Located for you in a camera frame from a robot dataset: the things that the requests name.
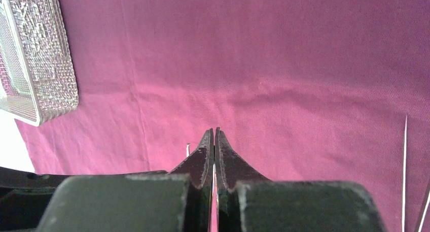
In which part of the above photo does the metal mesh instrument tray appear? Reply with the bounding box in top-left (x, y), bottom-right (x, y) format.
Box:
top-left (1, 0), bottom-right (79, 126)

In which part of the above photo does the magenta surgical wrap cloth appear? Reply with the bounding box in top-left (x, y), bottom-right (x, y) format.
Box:
top-left (17, 0), bottom-right (429, 231)

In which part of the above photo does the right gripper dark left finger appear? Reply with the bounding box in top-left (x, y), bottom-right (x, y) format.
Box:
top-left (1, 129), bottom-right (214, 231)

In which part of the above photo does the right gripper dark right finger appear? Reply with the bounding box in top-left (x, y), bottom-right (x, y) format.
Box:
top-left (214, 128), bottom-right (386, 231)

